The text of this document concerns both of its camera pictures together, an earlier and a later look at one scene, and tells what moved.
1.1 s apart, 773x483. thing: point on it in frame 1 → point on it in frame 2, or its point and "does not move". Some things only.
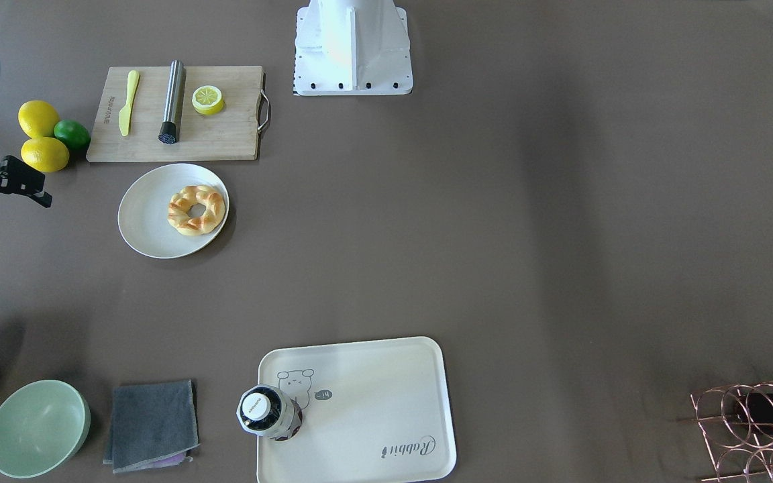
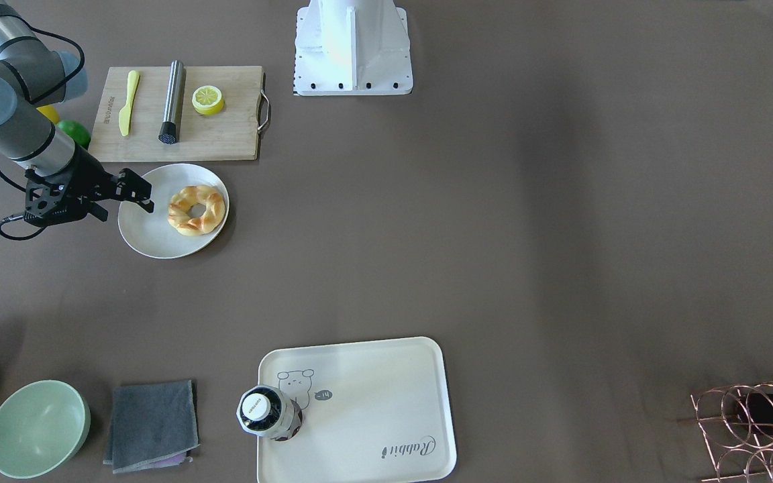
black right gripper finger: x=16 y=176 → x=133 y=188
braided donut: x=196 y=210 does not move
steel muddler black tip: x=174 y=102 does not move
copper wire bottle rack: x=760 y=433 does not move
